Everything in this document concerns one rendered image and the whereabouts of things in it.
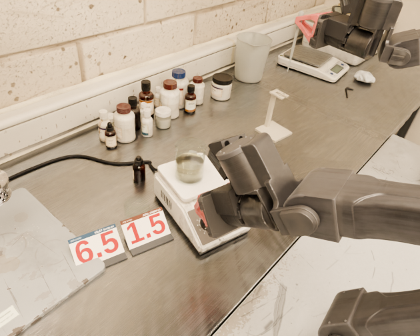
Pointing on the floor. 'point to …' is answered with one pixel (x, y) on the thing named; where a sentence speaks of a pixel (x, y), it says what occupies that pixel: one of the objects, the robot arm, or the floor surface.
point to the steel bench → (314, 98)
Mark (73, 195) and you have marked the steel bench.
